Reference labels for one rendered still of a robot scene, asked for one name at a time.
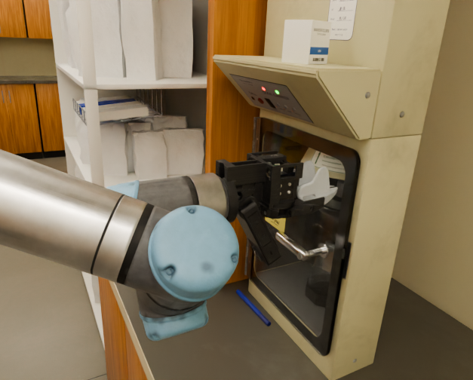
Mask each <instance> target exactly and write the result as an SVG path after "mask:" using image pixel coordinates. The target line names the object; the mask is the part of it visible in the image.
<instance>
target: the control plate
mask: <svg viewBox="0 0 473 380"><path fill-rule="evenodd" d="M230 75H231V76H232V78H233V79H234V80H235V82H236V83H237V84H238V86H239V87H240V88H241V89H242V90H243V91H244V92H245V93H246V95H247V96H248V97H249V99H250V100H251V101H252V102H253V104H254V105H255V106H260V107H263V108H265V109H269V110H272V111H275V112H279V113H281V114H284V115H289V116H291V117H294V118H298V119H301V120H304V121H307V122H310V123H313V121H312V120H311V118H310V117H309V116H308V115H307V113H306V112H305V110H304V109H303V108H302V106H301V105H300V104H299V102H298V101H297V100H296V98H295V96H294V95H293V94H292V93H291V92H290V90H289V88H288V87H287V85H282V84H276V83H272V82H268V81H262V80H258V79H254V78H247V77H243V76H240V75H233V74H230ZM261 87H264V88H265V89H266V91H264V90H263V89H262V88H261ZM275 90H277V91H278V92H279V93H280V94H277V93H276V92H275ZM251 97H253V98H254V99H255V100H253V99H252V98H251ZM258 98H260V99H261V100H263V102H264V103H263V104H262V103H260V102H259V101H258ZM264 98H266V99H270V101H271V102H272V104H273V105H274V106H275V108H276V109H275V108H272V107H271V106H270V105H269V104H268V103H267V102H266V100H265V99H264ZM276 103H278V104H279V105H280V107H276ZM284 105H285V106H286V107H287V108H288V109H284ZM292 108H295V110H296V111H294V112H292V111H291V110H292Z"/></svg>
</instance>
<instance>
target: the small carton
mask: <svg viewBox="0 0 473 380"><path fill-rule="evenodd" d="M331 24H332V22H327V21H320V20H285V22H284V40H283V50H282V59H281V62H284V63H300V64H327V56H328V50H329V43H330V31H331Z"/></svg>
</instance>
